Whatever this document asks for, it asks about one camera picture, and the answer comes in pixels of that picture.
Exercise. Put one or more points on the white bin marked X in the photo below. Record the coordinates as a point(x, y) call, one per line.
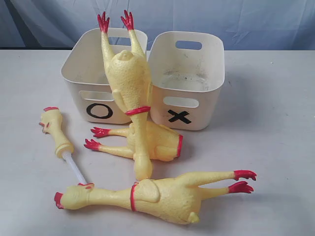
point(187, 74)

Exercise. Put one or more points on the whole rubber chicken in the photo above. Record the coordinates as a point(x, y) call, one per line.
point(176, 200)
point(130, 81)

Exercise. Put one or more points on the rubber chicken head with tube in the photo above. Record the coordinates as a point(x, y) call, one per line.
point(51, 122)

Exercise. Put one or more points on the white bin marked O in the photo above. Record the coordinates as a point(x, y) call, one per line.
point(85, 77)

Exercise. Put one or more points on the headless rubber chicken body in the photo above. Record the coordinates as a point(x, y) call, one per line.
point(164, 143)

